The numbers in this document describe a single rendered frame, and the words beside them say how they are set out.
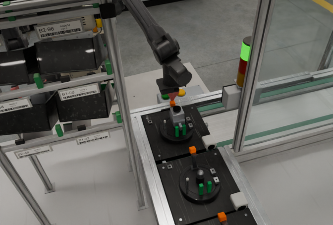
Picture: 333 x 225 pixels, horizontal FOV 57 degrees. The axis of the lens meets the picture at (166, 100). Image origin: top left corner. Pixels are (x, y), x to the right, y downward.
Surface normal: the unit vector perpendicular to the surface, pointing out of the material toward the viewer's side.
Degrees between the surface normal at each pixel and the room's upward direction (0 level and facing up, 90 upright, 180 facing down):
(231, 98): 90
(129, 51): 0
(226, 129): 0
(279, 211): 0
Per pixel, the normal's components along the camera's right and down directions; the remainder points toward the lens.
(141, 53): -0.03, -0.73
